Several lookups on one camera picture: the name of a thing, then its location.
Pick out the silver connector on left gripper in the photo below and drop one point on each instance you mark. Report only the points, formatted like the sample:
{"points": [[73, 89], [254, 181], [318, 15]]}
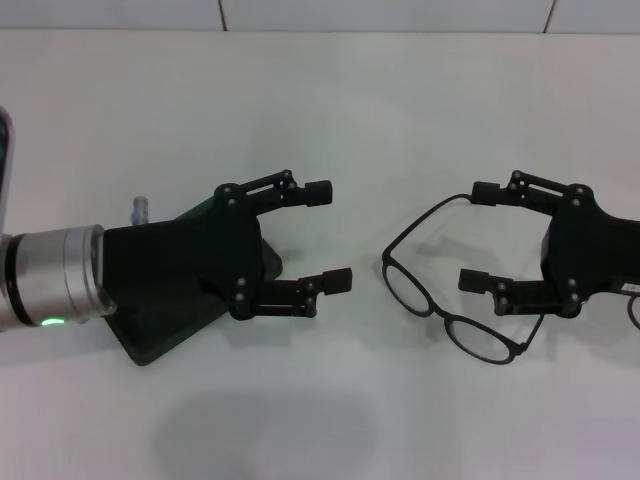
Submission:
{"points": [[141, 210]]}

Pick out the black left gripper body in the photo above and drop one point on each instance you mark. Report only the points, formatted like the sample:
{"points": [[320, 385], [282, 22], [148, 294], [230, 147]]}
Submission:
{"points": [[180, 260]]}

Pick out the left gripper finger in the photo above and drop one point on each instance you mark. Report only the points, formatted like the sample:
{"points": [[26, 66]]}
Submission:
{"points": [[290, 297], [317, 192]]}

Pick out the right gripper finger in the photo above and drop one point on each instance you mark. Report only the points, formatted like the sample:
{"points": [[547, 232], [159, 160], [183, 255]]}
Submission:
{"points": [[530, 300], [487, 193]]}

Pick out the black glasses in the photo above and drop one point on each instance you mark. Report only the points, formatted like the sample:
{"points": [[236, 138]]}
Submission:
{"points": [[407, 287]]}

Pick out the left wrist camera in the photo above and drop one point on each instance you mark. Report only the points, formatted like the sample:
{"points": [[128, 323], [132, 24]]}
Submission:
{"points": [[5, 170]]}

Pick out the green glasses case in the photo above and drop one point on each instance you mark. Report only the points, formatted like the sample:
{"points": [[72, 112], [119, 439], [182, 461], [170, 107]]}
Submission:
{"points": [[160, 340]]}

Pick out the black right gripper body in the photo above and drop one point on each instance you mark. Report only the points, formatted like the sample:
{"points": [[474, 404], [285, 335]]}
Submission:
{"points": [[590, 250]]}

